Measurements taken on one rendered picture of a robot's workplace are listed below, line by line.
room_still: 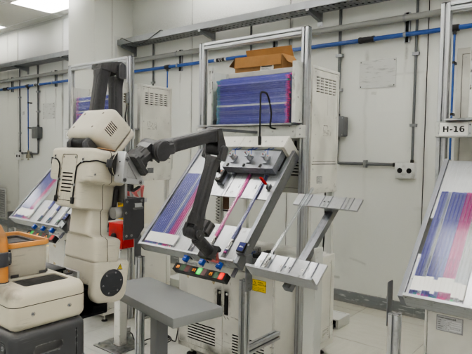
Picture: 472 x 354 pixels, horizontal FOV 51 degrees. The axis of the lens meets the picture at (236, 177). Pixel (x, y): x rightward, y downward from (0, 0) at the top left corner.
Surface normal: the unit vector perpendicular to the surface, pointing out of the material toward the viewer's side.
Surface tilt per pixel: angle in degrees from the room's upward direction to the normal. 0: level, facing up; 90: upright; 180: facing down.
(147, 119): 90
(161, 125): 90
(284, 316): 90
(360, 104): 90
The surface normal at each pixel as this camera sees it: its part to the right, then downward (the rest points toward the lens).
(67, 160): -0.64, -0.11
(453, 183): -0.43, -0.69
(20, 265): 0.76, 0.08
